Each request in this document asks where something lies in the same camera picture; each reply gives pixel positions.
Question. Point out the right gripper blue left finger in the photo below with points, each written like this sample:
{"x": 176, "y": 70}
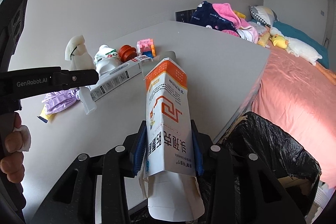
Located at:
{"x": 72, "y": 198}

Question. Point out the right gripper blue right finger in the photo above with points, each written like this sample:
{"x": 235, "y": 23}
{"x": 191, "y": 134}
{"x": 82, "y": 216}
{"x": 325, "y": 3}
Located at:
{"x": 242, "y": 188}

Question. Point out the orange white medicine carton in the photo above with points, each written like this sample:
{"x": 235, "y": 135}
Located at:
{"x": 169, "y": 169}

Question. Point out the black trash bag bin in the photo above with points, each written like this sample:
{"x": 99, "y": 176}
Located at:
{"x": 279, "y": 151}

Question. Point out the person's left hand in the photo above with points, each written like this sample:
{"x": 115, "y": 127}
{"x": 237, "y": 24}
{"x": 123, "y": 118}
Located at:
{"x": 16, "y": 143}

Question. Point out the purple plastic bag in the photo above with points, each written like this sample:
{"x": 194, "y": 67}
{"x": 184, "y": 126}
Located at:
{"x": 55, "y": 102}

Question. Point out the yellow blue sachet packet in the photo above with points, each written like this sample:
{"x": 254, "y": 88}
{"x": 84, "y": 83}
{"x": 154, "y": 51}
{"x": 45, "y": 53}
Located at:
{"x": 46, "y": 116}

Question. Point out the white spray trigger bottle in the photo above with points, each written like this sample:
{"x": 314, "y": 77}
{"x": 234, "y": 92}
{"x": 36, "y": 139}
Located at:
{"x": 80, "y": 60}

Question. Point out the white plastic drink bottle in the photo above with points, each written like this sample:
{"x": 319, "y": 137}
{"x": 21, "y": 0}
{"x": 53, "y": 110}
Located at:
{"x": 106, "y": 59}

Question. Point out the pink bed sheet mattress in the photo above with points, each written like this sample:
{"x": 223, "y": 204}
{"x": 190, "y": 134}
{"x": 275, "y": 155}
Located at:
{"x": 298, "y": 98}

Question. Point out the orange ribbed plastic cap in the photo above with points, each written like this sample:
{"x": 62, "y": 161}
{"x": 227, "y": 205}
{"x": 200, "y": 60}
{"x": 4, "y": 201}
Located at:
{"x": 127, "y": 53}

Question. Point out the long white product box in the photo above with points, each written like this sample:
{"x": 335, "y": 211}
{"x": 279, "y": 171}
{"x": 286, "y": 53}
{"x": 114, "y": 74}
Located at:
{"x": 116, "y": 77}

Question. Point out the pink building block toy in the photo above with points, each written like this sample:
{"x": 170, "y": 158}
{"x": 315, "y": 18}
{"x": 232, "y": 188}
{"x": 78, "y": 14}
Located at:
{"x": 146, "y": 47}

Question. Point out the yellow corn plush toy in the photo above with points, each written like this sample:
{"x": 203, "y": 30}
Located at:
{"x": 264, "y": 39}

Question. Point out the yellow duck plush toy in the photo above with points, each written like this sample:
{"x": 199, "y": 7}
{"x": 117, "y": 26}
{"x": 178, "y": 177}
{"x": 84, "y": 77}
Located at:
{"x": 279, "y": 41}

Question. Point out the white goose plush toy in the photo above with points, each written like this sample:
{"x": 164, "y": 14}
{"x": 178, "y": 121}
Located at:
{"x": 299, "y": 48}

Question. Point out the teal pillow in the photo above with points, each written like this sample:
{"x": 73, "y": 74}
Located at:
{"x": 292, "y": 32}

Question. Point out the navy pink clothes pile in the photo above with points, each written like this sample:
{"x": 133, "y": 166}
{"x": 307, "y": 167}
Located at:
{"x": 221, "y": 17}

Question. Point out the patterned grey checked pillow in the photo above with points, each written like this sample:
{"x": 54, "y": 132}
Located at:
{"x": 263, "y": 15}

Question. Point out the black wall socket panel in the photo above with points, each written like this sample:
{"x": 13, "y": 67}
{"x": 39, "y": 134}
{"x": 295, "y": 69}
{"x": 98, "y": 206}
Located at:
{"x": 184, "y": 16}

